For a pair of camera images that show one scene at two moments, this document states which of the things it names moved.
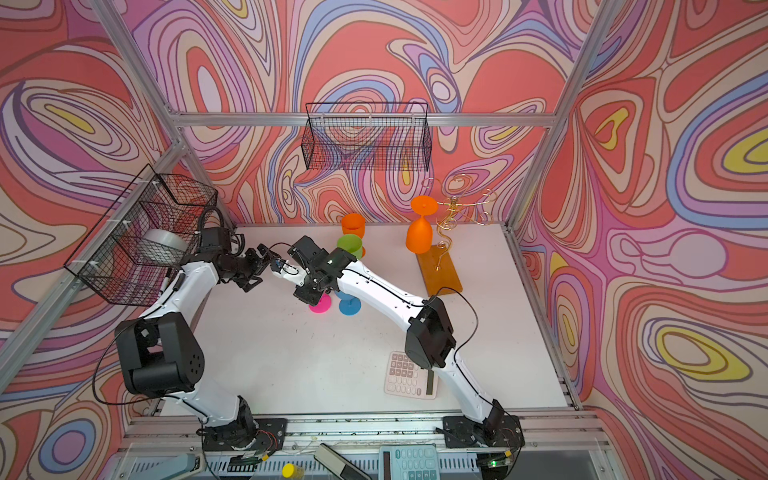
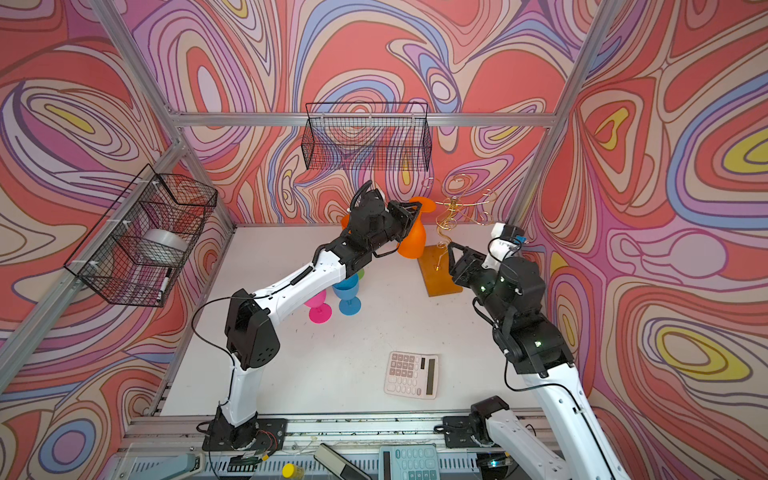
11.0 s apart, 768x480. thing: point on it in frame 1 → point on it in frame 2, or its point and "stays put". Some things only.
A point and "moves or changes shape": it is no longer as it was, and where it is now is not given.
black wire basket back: [367, 136] stays put
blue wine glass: [349, 305] stays put
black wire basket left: [132, 251] stays put
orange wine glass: [419, 233] moves or changes shape
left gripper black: [258, 264] → [404, 218]
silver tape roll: [167, 237] stays put
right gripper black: [312, 298] → [470, 263]
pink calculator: [405, 379] stays put
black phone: [339, 464] stays put
